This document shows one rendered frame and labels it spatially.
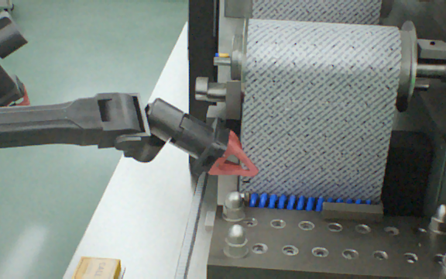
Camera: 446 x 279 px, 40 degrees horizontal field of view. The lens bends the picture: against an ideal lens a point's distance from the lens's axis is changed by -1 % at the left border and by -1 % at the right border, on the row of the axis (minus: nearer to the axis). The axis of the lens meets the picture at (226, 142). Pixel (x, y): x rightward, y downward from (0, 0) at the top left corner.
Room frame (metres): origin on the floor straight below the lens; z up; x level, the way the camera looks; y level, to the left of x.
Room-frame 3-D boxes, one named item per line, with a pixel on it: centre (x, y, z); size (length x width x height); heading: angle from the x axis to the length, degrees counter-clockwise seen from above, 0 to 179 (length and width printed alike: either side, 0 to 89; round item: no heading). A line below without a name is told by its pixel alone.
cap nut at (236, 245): (0.75, -0.02, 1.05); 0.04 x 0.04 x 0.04
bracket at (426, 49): (0.95, -0.33, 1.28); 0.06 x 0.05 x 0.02; 86
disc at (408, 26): (0.96, -0.28, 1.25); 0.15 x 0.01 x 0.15; 176
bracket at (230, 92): (1.01, 0.01, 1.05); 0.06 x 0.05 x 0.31; 86
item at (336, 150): (0.90, -0.14, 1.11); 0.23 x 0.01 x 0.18; 86
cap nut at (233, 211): (0.84, -0.02, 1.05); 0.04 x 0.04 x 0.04
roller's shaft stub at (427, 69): (0.95, -0.32, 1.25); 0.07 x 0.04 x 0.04; 86
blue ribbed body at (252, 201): (0.88, -0.15, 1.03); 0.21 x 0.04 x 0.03; 86
